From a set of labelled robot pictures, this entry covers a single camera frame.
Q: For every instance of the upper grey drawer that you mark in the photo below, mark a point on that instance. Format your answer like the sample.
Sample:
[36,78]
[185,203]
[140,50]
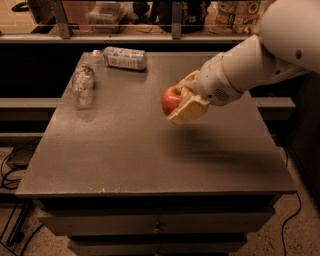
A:
[101,222]

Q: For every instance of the red apple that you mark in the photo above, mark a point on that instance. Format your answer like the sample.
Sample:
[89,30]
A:
[171,98]

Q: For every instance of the lower grey drawer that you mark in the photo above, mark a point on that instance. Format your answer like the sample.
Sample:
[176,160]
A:
[157,246]

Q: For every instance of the clear plastic container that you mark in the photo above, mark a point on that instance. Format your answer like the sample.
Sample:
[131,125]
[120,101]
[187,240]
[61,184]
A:
[106,17]

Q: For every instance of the clear plastic water bottle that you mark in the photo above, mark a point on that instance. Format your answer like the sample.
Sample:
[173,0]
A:
[82,85]

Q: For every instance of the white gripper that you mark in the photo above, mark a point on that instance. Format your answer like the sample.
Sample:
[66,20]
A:
[212,83]

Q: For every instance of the black power adapter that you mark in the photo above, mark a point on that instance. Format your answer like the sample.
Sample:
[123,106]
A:
[21,156]

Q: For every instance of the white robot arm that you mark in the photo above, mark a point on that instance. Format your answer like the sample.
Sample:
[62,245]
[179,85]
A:
[287,46]

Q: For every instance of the white labelled lying bottle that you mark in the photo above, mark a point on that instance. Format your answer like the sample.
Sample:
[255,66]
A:
[124,58]

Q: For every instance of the grey drawer cabinet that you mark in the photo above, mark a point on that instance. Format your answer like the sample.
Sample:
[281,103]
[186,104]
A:
[123,155]

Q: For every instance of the dark bag on shelf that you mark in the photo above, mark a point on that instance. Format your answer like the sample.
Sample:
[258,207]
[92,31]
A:
[189,15]

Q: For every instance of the grey drawer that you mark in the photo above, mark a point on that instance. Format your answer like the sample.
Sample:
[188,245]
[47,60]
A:
[157,246]
[101,222]

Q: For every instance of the grey metal railing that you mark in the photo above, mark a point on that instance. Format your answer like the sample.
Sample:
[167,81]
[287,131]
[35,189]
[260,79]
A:
[64,21]

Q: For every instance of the colourful snack bag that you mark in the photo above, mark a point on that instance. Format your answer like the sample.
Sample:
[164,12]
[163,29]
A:
[238,17]

